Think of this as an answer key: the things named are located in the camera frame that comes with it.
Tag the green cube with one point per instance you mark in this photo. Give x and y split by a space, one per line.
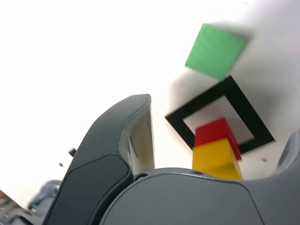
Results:
214 51

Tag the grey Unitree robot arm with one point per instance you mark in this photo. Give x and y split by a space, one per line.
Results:
50 187

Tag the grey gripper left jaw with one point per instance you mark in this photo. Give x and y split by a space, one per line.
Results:
98 152

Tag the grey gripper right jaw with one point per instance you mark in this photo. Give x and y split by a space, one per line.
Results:
187 201

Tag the yellow cube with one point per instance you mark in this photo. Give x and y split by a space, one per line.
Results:
213 159

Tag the red cube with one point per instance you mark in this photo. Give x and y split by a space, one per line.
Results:
211 131

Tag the black tape square outline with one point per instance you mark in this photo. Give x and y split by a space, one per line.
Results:
248 110

